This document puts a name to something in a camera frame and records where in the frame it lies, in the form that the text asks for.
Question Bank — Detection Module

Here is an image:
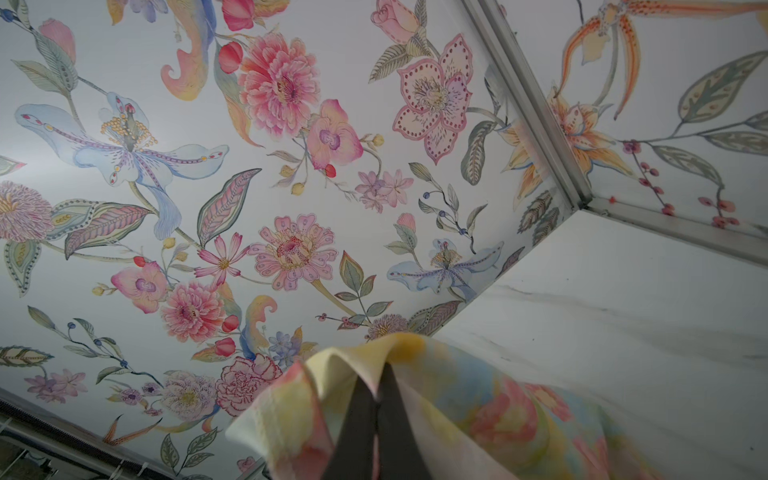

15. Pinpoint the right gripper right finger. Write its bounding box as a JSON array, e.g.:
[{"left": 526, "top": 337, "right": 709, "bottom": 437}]
[{"left": 377, "top": 363, "right": 432, "bottom": 480}]

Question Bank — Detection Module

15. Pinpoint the pastel floral cloth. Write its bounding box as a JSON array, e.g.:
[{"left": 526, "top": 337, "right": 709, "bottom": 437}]
[{"left": 227, "top": 333, "right": 654, "bottom": 479}]

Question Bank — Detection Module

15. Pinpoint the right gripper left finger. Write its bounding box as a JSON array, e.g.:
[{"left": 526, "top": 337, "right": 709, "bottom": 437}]
[{"left": 322, "top": 377, "right": 377, "bottom": 480}]

